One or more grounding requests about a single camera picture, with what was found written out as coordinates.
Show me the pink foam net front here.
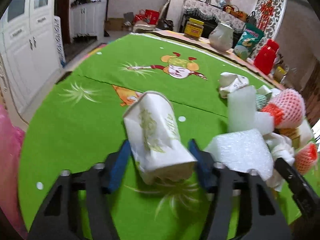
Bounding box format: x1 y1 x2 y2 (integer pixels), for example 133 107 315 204
294 142 318 175

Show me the pink foam net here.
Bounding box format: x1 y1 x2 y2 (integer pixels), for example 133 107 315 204
261 88 306 129
294 142 318 175

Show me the yellow cardboard box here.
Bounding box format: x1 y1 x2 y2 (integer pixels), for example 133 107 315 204
279 128 301 149

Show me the tall white foam block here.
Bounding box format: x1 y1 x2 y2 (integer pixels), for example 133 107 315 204
227 86 256 132

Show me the white paper cup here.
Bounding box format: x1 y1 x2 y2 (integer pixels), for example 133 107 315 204
123 91 197 185

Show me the white foam piece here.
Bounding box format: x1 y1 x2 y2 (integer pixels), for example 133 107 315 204
254 112 274 135

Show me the pink trash bag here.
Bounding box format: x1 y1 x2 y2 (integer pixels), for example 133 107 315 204
1 106 28 239

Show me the crumpled white tissue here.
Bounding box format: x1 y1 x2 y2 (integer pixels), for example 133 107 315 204
263 133 295 192

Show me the green mesh net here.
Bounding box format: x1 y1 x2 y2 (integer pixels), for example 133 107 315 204
255 94 270 111

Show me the green cartoon tablecloth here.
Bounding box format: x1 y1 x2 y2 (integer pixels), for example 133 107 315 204
18 34 265 239

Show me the small yellow lid jar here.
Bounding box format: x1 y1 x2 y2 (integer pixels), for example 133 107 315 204
273 66 286 82

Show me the red thermos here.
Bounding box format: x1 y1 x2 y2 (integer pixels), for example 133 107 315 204
254 39 279 75

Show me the green snack bag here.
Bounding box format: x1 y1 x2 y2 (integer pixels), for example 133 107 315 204
233 23 264 61

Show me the white display cabinet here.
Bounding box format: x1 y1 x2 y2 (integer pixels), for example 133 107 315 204
1 0 62 114

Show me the white ceramic teapot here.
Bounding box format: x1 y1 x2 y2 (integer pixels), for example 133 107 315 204
208 23 234 51

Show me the black handbag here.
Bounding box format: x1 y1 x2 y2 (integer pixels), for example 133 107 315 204
247 10 257 27

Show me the red chinese knot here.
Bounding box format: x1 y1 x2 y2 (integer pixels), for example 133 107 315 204
257 0 274 31

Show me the yellow lid honey jar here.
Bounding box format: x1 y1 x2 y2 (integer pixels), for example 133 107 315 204
184 18 204 40

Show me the piano with lace cover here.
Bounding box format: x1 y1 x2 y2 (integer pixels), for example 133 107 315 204
178 0 245 40

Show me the low white cabinet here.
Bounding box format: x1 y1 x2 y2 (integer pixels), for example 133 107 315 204
69 2 106 40

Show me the cardboard box on floor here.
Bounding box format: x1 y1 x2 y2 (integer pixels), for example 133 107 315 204
105 18 124 31

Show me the white dining chair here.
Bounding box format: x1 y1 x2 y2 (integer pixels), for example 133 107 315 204
132 0 171 34

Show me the red gift bag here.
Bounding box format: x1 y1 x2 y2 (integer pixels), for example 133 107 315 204
133 9 160 25

